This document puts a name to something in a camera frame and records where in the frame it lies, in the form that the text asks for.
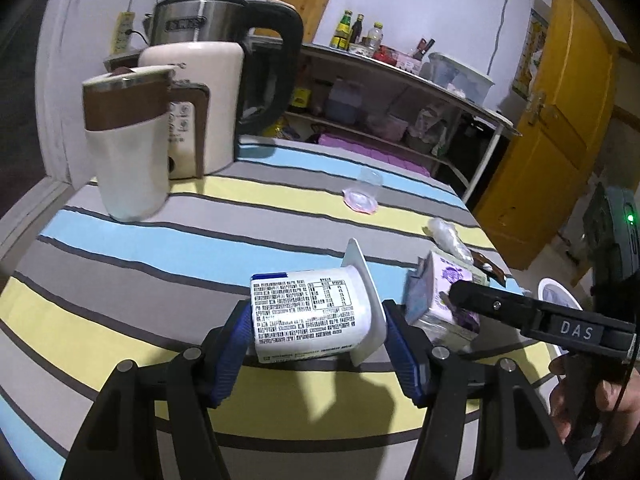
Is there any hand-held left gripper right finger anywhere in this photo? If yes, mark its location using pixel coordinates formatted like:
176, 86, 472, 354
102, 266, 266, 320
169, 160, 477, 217
382, 299, 578, 480

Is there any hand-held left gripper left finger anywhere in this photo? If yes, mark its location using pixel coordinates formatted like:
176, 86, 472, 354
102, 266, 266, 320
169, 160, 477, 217
60, 300, 253, 480

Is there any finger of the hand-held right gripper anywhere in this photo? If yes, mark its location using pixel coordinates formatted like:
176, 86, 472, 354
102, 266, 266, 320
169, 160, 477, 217
449, 280, 544, 334

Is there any white trash bin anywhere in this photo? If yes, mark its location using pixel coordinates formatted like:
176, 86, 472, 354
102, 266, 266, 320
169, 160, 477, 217
537, 277, 583, 311

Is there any purple drink carton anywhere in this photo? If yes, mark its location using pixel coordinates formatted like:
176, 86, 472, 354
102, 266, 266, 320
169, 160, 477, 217
404, 251, 488, 343

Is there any white yogurt cup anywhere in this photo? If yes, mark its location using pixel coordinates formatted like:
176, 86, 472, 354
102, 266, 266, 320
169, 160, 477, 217
250, 238, 388, 367

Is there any person's right hand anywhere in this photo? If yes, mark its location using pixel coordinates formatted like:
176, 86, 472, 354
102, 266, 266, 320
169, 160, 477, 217
548, 355, 640, 463

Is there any brown wrapper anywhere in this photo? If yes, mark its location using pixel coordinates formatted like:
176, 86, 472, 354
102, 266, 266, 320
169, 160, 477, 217
472, 255, 511, 286

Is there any crumpled clear plastic wrap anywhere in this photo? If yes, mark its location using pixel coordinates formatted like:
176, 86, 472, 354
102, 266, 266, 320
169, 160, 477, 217
425, 217, 473, 263

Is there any striped tablecloth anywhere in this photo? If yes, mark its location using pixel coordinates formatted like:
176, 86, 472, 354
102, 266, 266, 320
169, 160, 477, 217
0, 135, 556, 480

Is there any small clear plastic cup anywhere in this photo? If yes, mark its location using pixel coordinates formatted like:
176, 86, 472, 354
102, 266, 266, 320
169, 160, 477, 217
344, 167, 382, 214

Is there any yellow wooden door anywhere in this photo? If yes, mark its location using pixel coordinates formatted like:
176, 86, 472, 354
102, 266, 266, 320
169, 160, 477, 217
472, 0, 631, 271

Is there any pink lid storage box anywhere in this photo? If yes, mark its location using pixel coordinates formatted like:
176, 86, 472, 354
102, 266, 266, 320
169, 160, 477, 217
317, 132, 433, 178

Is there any white shelf unit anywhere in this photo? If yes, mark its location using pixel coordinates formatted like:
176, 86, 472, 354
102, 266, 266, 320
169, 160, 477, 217
285, 42, 521, 201

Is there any white cup with brown band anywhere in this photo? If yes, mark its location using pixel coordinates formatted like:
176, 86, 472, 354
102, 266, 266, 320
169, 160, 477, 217
81, 65, 177, 223

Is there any clear plastic storage container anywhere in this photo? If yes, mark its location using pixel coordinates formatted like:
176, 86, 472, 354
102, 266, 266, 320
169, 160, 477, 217
427, 52, 496, 106

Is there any cream electric kettle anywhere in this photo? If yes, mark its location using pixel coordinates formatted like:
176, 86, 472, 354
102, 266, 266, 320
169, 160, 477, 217
137, 41, 246, 181

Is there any pink knife holder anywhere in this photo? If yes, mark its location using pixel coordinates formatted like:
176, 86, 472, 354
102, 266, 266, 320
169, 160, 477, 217
397, 37, 436, 73

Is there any clear plastic bottle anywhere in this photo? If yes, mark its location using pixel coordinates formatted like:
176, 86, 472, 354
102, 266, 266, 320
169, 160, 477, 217
367, 21, 385, 56

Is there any green glass bottle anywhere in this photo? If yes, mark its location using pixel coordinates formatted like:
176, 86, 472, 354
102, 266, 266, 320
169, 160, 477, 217
330, 9, 353, 51

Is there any yellow power strip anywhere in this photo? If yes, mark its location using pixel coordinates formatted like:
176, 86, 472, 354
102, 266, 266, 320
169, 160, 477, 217
111, 10, 136, 56

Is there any wooden cutting board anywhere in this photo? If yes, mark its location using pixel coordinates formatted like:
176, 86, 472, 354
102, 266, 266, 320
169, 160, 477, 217
265, 0, 337, 45

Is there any metal door handle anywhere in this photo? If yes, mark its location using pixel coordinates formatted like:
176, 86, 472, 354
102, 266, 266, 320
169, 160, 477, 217
525, 90, 558, 126

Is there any wall poster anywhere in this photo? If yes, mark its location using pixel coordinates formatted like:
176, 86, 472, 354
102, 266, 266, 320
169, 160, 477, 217
511, 0, 551, 101

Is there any steel kettle with black handle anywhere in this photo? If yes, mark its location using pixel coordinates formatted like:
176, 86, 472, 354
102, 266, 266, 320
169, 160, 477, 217
150, 0, 305, 136

